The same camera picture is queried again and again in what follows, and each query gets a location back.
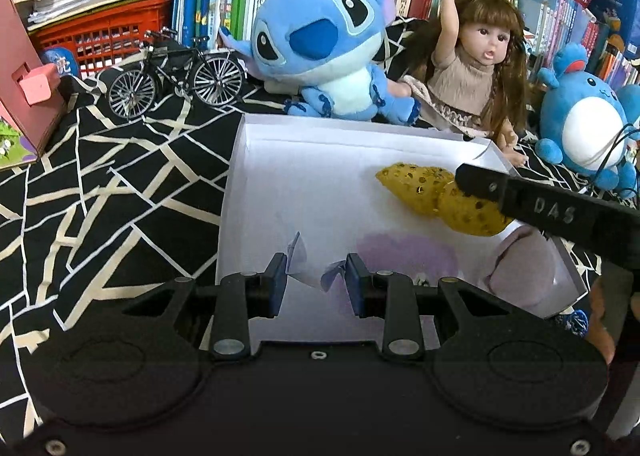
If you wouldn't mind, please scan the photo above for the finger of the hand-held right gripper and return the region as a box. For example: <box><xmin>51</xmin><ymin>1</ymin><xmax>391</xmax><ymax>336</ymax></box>
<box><xmin>454</xmin><ymin>163</ymin><xmax>511</xmax><ymax>209</ymax></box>

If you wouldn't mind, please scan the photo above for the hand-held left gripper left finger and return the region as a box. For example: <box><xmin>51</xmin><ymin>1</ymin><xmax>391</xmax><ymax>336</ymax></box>
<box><xmin>125</xmin><ymin>252</ymin><xmax>290</xmax><ymax>361</ymax></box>

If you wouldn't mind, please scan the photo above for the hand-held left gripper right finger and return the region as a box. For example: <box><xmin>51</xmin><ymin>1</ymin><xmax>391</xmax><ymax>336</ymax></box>
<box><xmin>345</xmin><ymin>252</ymin><xmax>543</xmax><ymax>361</ymax></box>

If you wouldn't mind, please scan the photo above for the clear plastic wrapper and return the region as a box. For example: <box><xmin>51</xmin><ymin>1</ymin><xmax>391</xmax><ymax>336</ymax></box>
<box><xmin>287</xmin><ymin>231</ymin><xmax>348</xmax><ymax>292</ymax></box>

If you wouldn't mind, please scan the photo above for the yellow perforated soft toy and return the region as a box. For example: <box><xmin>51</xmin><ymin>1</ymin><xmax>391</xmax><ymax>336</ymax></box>
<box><xmin>376</xmin><ymin>162</ymin><xmax>513</xmax><ymax>237</ymax></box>

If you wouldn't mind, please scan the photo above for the lavender cloth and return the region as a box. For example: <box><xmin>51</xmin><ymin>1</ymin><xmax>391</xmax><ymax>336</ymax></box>
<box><xmin>357</xmin><ymin>226</ymin><xmax>561</xmax><ymax>317</ymax></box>

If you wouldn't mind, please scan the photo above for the white cardboard box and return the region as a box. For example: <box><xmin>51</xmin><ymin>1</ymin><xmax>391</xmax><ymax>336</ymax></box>
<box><xmin>215</xmin><ymin>114</ymin><xmax>588</xmax><ymax>344</ymax></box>

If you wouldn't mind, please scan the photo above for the person's right hand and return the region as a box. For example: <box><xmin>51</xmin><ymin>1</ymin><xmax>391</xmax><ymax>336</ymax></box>
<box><xmin>587</xmin><ymin>281</ymin><xmax>617</xmax><ymax>364</ymax></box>

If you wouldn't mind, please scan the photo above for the round blue mouse plush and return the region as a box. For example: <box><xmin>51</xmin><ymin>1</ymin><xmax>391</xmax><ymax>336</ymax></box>
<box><xmin>535</xmin><ymin>44</ymin><xmax>640</xmax><ymax>192</ymax></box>

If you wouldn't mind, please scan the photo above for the brown-haired baby doll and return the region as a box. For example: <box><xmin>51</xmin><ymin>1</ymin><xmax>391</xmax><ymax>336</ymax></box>
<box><xmin>400</xmin><ymin>0</ymin><xmax>531</xmax><ymax>167</ymax></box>

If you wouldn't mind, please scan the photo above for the blue white cat plush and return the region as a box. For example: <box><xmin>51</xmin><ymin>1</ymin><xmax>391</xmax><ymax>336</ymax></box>
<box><xmin>619</xmin><ymin>84</ymin><xmax>640</xmax><ymax>139</ymax></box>

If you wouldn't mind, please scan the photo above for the black white patterned blanket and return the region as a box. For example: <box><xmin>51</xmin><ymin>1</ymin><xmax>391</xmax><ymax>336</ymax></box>
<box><xmin>0</xmin><ymin>16</ymin><xmax>640</xmax><ymax>442</ymax></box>

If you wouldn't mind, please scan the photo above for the blue alien plush toy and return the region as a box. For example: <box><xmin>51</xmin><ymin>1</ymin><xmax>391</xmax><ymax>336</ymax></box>
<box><xmin>218</xmin><ymin>0</ymin><xmax>421</xmax><ymax>126</ymax></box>

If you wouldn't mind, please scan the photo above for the blue printed carton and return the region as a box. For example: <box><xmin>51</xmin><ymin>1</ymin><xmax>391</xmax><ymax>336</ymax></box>
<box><xmin>587</xmin><ymin>0</ymin><xmax>640</xmax><ymax>62</ymax></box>

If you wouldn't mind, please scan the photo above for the black model bicycle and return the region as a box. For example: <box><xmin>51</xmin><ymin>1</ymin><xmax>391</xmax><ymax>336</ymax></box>
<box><xmin>107</xmin><ymin>28</ymin><xmax>245</xmax><ymax>118</ymax></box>

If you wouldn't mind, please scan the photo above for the red plastic crate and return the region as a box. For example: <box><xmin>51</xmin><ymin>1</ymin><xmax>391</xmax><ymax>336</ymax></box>
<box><xmin>30</xmin><ymin>0</ymin><xmax>173</xmax><ymax>77</ymax></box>

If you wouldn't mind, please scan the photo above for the blue round tag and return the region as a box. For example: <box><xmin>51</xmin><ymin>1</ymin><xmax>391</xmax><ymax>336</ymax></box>
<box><xmin>40</xmin><ymin>46</ymin><xmax>81</xmax><ymax>80</ymax></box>

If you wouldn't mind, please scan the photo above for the pink house-shaped box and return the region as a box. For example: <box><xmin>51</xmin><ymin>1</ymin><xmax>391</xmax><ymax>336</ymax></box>
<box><xmin>0</xmin><ymin>0</ymin><xmax>68</xmax><ymax>172</ymax></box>

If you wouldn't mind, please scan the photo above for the black cable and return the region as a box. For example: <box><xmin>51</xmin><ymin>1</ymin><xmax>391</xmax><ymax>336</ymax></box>
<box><xmin>582</xmin><ymin>123</ymin><xmax>640</xmax><ymax>197</ymax></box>

